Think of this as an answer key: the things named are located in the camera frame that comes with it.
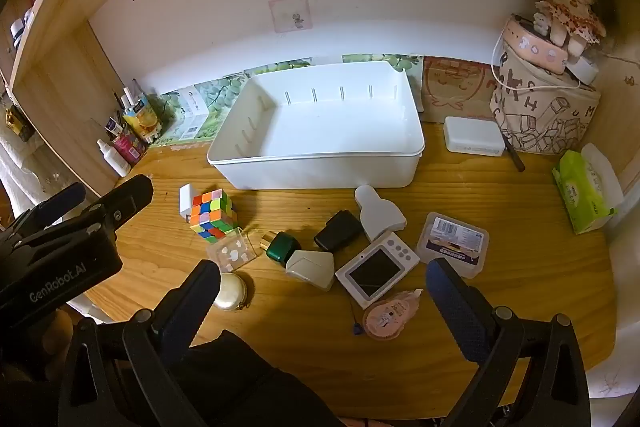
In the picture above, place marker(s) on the pink correction tape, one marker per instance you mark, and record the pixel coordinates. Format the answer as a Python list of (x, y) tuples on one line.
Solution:
[(387, 314)]

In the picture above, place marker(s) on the yellow juice pouch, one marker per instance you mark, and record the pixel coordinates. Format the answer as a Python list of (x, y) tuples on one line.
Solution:
[(142, 117)]

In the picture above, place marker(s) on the clear box with white pieces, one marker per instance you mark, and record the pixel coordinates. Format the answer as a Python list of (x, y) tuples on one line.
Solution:
[(232, 252)]

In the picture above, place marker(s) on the small white bottle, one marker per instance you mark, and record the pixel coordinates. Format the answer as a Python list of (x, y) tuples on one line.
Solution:
[(129, 99)]

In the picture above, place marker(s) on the white carton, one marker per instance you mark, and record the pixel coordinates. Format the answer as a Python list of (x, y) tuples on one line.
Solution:
[(192, 112)]

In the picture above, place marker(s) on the grey pentagon-shaped box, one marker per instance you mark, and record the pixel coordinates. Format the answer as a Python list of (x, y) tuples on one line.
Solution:
[(310, 268)]

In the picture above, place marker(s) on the person's dark clothing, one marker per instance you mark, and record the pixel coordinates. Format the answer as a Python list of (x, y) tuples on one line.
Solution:
[(250, 382)]

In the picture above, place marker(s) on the white bottle-shaped case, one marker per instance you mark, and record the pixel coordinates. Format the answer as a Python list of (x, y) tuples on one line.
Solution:
[(380, 214)]

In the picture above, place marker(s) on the pink round tin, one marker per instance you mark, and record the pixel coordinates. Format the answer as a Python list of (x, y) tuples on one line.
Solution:
[(530, 44)]

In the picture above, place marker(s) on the white plastic storage bin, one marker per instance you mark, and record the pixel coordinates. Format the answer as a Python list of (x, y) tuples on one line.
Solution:
[(340, 132)]

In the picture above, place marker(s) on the small white bear figure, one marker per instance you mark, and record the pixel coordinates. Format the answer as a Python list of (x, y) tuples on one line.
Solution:
[(541, 23)]

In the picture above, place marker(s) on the pink square wall hook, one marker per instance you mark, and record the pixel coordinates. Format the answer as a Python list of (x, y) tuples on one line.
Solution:
[(290, 14)]

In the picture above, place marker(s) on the wooden shelf unit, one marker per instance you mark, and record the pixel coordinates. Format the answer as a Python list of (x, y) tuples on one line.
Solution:
[(60, 72)]

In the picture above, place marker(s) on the black pen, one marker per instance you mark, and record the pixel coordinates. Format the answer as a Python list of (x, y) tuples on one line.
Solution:
[(515, 155)]

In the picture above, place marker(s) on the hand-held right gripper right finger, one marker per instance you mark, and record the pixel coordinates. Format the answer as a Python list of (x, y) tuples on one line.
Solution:
[(450, 307)]

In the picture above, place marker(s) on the brown printed paper bag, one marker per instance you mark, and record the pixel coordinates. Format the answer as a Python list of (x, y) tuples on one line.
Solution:
[(452, 92)]

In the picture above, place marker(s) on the pink can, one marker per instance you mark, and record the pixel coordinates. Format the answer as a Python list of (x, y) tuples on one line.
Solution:
[(130, 146)]

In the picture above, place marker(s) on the white spray bottle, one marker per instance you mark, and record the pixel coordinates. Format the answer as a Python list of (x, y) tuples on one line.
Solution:
[(114, 159)]

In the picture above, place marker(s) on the clear plastic box with label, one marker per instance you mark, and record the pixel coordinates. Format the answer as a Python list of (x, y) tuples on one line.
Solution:
[(452, 242)]

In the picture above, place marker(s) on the white tube with dark cap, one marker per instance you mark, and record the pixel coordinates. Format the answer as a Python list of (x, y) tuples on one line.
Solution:
[(112, 125)]

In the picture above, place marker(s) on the green tissue pack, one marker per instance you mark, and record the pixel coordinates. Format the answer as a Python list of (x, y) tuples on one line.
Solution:
[(582, 192)]

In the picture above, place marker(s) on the green bottle with gold cap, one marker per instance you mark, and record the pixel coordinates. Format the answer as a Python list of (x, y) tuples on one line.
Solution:
[(282, 248)]

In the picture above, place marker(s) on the letter-print fabric bag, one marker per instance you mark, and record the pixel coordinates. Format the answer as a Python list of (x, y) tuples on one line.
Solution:
[(542, 112)]

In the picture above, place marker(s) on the black power adapter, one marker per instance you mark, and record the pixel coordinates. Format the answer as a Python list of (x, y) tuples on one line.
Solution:
[(337, 231)]

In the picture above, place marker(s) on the white charger block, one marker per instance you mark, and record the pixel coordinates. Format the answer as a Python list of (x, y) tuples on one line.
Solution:
[(582, 68)]

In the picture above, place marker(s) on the multicolour puzzle cube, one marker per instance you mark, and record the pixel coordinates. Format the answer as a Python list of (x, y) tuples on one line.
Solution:
[(212, 214)]

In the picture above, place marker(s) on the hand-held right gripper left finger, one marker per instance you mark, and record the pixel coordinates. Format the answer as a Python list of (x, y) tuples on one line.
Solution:
[(186, 309)]

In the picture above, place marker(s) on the white wall charger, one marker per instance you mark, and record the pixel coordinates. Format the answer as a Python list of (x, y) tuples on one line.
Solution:
[(186, 202)]

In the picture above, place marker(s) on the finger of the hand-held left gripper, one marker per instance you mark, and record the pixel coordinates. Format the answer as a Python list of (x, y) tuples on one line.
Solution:
[(131, 197), (67, 197)]

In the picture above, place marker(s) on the small white digital camera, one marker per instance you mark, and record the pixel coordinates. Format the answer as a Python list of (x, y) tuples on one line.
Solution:
[(375, 274)]

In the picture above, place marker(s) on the cream round compact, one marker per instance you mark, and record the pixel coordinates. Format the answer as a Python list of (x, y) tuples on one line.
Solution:
[(229, 291)]

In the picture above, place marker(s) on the yellow hanging toy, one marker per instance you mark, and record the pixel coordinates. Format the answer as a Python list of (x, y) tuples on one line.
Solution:
[(17, 122)]

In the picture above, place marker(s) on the person's left hand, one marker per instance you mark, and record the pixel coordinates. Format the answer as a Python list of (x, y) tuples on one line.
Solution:
[(50, 332)]

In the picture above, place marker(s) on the white soap box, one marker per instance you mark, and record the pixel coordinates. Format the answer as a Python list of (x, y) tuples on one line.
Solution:
[(472, 134)]

